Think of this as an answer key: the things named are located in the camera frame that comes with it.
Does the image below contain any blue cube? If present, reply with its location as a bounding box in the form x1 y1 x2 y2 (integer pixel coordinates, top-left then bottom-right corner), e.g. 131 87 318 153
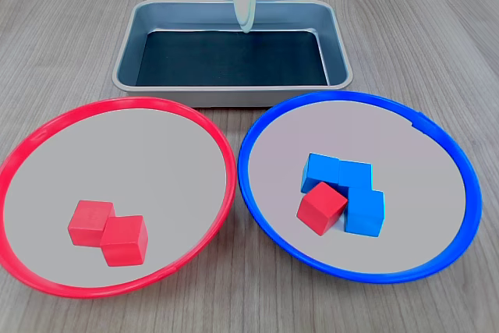
344 186 386 238
300 152 341 193
338 160 373 192

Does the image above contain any red-rimmed white plate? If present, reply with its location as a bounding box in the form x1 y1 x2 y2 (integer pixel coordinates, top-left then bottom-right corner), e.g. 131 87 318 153
0 97 238 299

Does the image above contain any black mat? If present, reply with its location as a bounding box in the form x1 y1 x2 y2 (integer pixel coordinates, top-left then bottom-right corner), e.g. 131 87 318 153
135 30 331 87

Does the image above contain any blue-rimmed white plate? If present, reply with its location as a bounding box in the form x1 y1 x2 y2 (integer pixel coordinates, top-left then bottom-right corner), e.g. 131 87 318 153
237 90 483 285

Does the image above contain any steel tray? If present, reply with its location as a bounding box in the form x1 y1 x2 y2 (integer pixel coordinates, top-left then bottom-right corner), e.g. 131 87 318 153
111 0 354 108

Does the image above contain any red cube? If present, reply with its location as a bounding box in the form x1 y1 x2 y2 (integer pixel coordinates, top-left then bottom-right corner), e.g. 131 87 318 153
67 200 117 247
100 214 149 267
296 181 349 237

